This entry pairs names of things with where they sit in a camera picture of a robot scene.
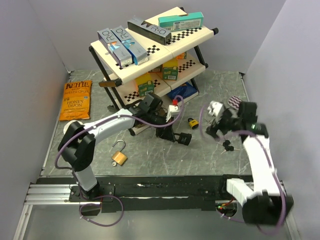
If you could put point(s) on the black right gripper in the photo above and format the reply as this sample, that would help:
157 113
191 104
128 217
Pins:
212 130

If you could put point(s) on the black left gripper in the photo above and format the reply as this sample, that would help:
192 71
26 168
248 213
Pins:
167 132

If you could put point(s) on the yellow padlock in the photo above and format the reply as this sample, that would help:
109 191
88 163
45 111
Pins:
193 123

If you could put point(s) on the black-headed key bunch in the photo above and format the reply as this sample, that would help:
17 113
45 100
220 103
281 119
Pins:
227 146

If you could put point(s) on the black round padlock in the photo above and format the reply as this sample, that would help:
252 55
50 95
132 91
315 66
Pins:
183 138

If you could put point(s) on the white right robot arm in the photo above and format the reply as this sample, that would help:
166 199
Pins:
266 203

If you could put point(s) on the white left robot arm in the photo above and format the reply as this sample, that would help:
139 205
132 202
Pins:
78 144

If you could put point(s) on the purple wavy sponge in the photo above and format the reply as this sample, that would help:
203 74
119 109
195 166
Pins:
234 102

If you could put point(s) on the blue snack bag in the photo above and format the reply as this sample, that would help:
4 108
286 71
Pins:
185 90

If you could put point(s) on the green yellow box front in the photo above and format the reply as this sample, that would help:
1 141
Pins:
144 84

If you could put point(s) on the green yellow box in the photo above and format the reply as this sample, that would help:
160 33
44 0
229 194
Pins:
170 70
144 84

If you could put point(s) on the large brass padlock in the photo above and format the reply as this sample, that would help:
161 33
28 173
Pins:
118 158

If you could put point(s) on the cream three-tier shelf rack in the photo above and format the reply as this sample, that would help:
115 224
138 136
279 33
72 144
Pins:
188 68

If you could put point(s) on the green yellow box rear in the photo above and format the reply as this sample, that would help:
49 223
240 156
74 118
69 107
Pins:
170 70

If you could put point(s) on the blue R+O box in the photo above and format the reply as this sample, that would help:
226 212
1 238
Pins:
138 53

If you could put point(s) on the orange Kettle chips bag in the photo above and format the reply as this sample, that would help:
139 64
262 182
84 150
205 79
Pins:
76 101

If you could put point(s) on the purple R+O box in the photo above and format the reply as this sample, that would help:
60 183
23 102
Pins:
113 45

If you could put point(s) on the white tape roll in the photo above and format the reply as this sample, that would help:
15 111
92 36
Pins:
67 126

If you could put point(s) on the dark grey R+O box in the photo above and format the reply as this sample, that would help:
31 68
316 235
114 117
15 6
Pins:
150 31

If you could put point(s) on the teal toothpaste box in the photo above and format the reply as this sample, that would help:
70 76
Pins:
181 22

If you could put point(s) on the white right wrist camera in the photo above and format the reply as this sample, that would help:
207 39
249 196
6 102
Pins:
215 109

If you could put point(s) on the brown wooden-handled tool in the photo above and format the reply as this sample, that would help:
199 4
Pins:
110 83

